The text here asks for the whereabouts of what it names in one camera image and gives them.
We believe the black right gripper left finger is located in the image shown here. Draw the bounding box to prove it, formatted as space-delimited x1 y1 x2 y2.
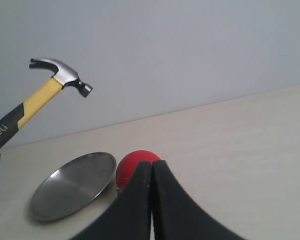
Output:
72 161 152 240

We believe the red dome push button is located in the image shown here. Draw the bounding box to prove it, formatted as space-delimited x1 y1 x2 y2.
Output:
115 150 161 191

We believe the yellow black claw hammer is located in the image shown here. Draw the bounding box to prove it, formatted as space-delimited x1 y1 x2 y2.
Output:
0 58 93 148

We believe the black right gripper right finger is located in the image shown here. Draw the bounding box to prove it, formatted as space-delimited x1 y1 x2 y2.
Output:
151 160 243 240

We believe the round stainless steel plate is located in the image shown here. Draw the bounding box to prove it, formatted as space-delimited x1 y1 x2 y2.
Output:
29 151 117 222

